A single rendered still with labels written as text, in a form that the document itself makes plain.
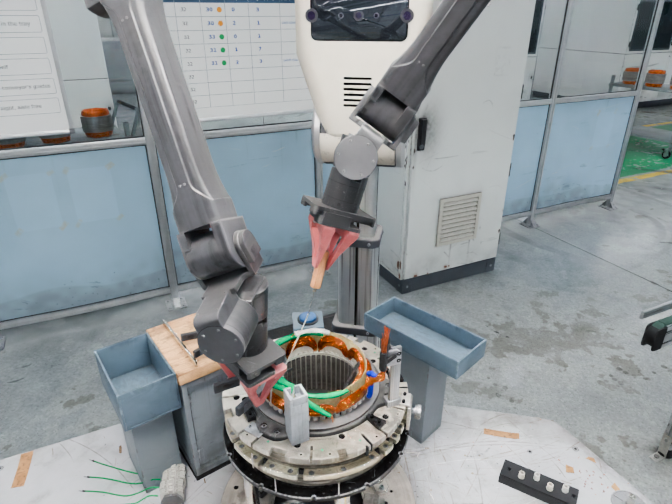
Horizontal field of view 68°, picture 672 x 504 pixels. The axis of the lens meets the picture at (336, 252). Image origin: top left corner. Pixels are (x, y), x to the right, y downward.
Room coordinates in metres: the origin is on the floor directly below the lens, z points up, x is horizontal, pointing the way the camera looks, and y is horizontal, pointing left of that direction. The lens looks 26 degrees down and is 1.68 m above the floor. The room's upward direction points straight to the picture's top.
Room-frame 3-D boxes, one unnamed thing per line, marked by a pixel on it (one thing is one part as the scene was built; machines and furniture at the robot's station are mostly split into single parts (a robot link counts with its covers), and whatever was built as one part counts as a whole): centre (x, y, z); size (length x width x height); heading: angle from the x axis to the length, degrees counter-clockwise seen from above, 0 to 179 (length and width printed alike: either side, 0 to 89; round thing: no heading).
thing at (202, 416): (0.87, 0.27, 0.91); 0.19 x 0.19 x 0.26; 37
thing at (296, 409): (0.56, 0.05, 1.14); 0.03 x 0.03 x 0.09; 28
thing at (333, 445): (0.68, 0.04, 1.09); 0.32 x 0.32 x 0.01
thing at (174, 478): (0.72, 0.34, 0.80); 0.10 x 0.05 x 0.04; 10
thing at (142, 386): (0.78, 0.40, 0.92); 0.17 x 0.11 x 0.28; 37
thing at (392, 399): (0.64, -0.09, 1.15); 0.03 x 0.02 x 0.12; 110
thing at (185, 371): (0.88, 0.27, 1.05); 0.20 x 0.19 x 0.02; 127
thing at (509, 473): (0.72, -0.42, 0.79); 0.15 x 0.05 x 0.02; 59
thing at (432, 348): (0.91, -0.19, 0.92); 0.25 x 0.11 x 0.28; 45
